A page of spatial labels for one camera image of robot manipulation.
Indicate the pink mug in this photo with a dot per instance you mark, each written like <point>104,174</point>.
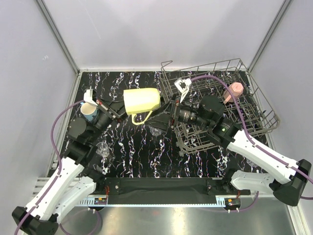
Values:
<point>236,90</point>

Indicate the clear glass right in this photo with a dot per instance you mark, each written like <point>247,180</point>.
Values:
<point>251,163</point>

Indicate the left aluminium corner post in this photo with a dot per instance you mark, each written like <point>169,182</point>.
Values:
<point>57,35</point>

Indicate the aluminium corner post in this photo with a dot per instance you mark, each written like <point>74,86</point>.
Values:
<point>270,32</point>
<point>57,35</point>

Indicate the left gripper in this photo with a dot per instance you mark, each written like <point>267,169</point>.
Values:
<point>116,107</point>

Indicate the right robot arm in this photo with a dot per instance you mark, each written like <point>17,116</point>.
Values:
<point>285,178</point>

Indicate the right aluminium corner post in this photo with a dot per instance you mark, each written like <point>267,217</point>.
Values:
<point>270,32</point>

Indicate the yellow mug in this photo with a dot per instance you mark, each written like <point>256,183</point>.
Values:
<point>141,100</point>

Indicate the aluminium rail front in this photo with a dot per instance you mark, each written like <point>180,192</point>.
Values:
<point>96,195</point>

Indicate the clear glass tumbler centre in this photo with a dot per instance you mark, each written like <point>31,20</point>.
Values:
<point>155,132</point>

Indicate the grey wire dish rack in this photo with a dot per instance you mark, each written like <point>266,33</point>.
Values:
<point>254,108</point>

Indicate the blue mug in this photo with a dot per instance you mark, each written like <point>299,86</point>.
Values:
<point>90,112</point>

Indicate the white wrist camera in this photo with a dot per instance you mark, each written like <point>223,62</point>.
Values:
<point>90,97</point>
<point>183,86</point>

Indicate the clear glass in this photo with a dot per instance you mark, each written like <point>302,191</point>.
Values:
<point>251,163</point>
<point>103,149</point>

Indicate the black marbled mat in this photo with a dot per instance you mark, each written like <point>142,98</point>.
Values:
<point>136,153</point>

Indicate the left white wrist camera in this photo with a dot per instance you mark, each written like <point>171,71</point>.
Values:
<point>90,97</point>

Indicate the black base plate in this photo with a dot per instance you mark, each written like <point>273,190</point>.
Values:
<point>199,185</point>

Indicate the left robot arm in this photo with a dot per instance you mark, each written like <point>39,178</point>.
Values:
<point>75,178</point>

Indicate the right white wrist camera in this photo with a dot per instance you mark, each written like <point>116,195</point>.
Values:
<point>183,86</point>

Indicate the clear glass left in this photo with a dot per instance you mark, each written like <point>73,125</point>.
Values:
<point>103,149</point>

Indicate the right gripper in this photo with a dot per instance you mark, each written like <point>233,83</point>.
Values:
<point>160,119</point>

